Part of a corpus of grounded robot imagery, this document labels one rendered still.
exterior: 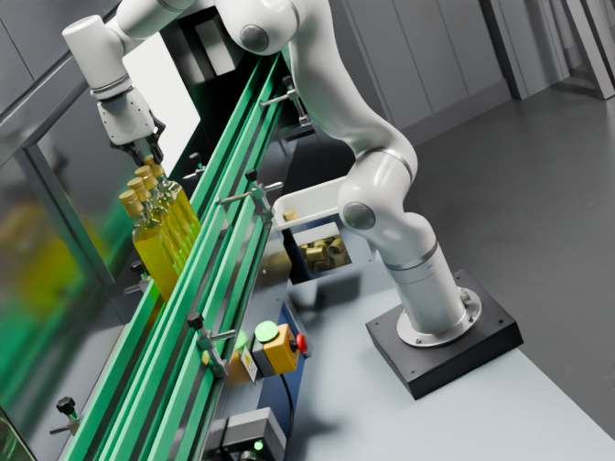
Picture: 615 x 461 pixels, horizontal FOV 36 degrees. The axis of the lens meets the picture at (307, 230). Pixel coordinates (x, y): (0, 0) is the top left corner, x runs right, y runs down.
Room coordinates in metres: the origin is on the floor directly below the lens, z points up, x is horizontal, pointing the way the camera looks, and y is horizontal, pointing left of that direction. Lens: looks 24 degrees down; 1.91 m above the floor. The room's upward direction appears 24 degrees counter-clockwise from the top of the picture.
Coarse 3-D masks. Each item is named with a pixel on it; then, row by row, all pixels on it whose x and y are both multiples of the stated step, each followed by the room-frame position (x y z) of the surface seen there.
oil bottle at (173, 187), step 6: (168, 186) 1.96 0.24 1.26; (174, 186) 1.96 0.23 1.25; (180, 186) 1.98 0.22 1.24; (162, 192) 1.95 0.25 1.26; (168, 192) 1.94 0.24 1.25; (174, 192) 1.94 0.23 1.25; (180, 192) 1.97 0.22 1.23; (180, 198) 1.95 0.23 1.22; (186, 198) 1.98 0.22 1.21; (180, 204) 1.94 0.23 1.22; (186, 204) 1.96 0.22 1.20; (186, 210) 1.95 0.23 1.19; (192, 210) 1.98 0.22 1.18; (186, 216) 1.94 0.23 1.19; (192, 216) 1.97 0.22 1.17; (192, 222) 1.95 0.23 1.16; (198, 222) 1.98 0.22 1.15; (192, 228) 1.94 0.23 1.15; (198, 228) 1.96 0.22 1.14; (198, 234) 1.95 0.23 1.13
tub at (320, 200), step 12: (336, 180) 2.20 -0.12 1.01; (300, 192) 2.23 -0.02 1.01; (312, 192) 2.22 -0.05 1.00; (324, 192) 2.21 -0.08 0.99; (336, 192) 2.20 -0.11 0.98; (276, 204) 2.22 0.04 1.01; (288, 204) 2.24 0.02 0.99; (300, 204) 2.23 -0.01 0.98; (312, 204) 2.22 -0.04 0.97; (324, 204) 2.21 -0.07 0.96; (336, 204) 2.20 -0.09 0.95; (276, 216) 2.17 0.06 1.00; (300, 216) 2.23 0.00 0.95; (312, 216) 2.06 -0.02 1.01
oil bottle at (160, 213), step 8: (160, 208) 1.86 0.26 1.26; (152, 216) 1.84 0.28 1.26; (160, 216) 1.84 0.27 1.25; (168, 216) 1.86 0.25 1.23; (168, 224) 1.85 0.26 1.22; (168, 232) 1.83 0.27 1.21; (176, 232) 1.86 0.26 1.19; (176, 240) 1.84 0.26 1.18; (176, 248) 1.83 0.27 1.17; (184, 248) 1.86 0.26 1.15; (184, 256) 1.84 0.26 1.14; (184, 264) 1.83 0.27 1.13
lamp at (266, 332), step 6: (264, 324) 1.64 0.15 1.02; (270, 324) 1.63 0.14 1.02; (258, 330) 1.63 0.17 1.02; (264, 330) 1.62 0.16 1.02; (270, 330) 1.62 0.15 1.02; (276, 330) 1.63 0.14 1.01; (258, 336) 1.62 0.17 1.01; (264, 336) 1.61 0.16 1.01; (270, 336) 1.61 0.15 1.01; (276, 336) 1.62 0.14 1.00; (264, 342) 1.61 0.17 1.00
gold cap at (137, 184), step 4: (132, 180) 1.87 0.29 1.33; (136, 180) 1.86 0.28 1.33; (140, 180) 1.85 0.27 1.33; (128, 184) 1.86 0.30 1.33; (132, 184) 1.85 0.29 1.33; (136, 184) 1.85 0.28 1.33; (140, 184) 1.85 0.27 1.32; (144, 184) 1.86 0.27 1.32; (132, 188) 1.85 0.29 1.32; (136, 188) 1.84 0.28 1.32; (140, 188) 1.85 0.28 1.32; (144, 188) 1.85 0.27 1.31; (136, 192) 1.85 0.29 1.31; (140, 192) 1.85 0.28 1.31; (144, 192) 1.85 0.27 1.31; (148, 192) 1.86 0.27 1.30; (140, 196) 1.85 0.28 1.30; (144, 196) 1.85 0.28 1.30; (148, 196) 1.85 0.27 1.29; (140, 200) 1.84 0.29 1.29; (144, 200) 1.84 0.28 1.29
